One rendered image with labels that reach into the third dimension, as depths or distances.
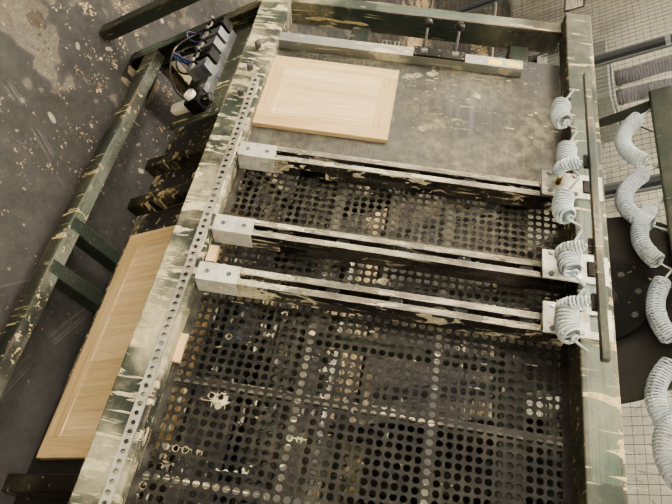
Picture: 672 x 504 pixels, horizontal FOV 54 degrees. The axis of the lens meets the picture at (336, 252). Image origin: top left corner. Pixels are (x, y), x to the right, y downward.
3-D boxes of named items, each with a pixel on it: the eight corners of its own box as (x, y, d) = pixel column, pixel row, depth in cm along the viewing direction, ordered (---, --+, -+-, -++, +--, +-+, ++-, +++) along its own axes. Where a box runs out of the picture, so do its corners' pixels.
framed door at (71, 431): (134, 238, 265) (131, 235, 263) (243, 212, 238) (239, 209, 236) (40, 460, 214) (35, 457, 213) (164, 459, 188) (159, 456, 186)
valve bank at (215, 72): (185, 17, 264) (232, -4, 253) (207, 44, 274) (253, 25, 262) (144, 102, 236) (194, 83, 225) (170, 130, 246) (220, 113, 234)
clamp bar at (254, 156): (245, 151, 231) (237, 99, 211) (590, 198, 221) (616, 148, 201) (237, 172, 225) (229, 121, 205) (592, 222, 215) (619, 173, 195)
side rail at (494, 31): (295, 14, 284) (294, -8, 275) (553, 45, 275) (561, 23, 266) (292, 23, 281) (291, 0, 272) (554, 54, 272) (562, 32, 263)
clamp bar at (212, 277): (205, 268, 203) (192, 221, 183) (598, 328, 193) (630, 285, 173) (196, 295, 197) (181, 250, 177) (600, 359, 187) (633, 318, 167)
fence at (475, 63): (281, 39, 265) (281, 31, 262) (520, 69, 257) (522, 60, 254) (279, 47, 263) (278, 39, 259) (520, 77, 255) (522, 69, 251)
